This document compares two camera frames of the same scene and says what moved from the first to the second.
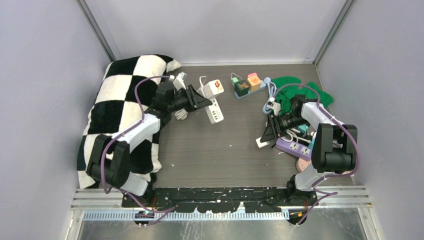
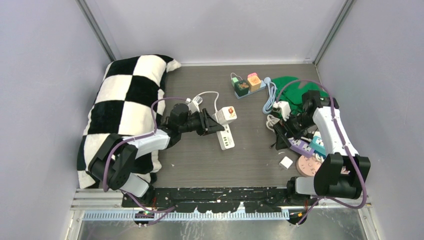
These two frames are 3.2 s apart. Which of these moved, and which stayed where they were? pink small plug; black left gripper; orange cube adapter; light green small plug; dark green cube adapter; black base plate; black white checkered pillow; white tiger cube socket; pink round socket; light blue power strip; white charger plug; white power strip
Moved: white power strip; white charger plug; white tiger cube socket; black left gripper
Stayed: light green small plug; pink small plug; orange cube adapter; black white checkered pillow; black base plate; light blue power strip; pink round socket; dark green cube adapter
